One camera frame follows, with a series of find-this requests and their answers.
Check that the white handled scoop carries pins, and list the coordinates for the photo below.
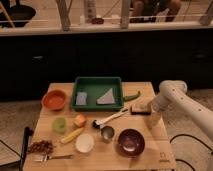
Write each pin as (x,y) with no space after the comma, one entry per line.
(97,123)

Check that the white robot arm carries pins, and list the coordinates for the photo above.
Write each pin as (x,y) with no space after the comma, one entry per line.
(174,91)

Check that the small metal cup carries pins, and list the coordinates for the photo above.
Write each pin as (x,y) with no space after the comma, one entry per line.
(107,133)

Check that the red yellow apple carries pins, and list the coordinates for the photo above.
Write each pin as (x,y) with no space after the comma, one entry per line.
(80,120)

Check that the green cup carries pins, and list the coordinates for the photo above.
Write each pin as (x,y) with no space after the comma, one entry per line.
(59,125)

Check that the black round chair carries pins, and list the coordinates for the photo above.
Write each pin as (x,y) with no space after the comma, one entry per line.
(19,14)

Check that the black table clamp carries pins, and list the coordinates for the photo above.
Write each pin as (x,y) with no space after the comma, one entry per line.
(22,155)

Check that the grey triangular cloth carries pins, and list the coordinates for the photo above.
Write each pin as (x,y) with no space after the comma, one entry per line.
(107,98)

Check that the purple bowl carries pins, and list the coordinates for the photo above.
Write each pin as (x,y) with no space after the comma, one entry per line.
(131,143)

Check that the green chili pepper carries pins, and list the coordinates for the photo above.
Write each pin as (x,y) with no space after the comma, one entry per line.
(132,97)

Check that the green plastic tray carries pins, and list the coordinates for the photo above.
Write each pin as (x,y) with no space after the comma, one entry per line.
(94,88)

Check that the grey rectangular sponge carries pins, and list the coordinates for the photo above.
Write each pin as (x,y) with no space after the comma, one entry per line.
(81,98)

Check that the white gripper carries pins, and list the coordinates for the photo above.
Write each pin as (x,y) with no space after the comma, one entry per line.
(156,106)

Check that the silver fork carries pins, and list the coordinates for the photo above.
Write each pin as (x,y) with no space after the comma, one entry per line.
(44,158)

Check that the seated person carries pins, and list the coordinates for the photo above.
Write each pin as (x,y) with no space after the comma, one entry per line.
(146,10)

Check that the orange bowl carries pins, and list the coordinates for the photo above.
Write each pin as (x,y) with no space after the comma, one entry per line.
(54,100)

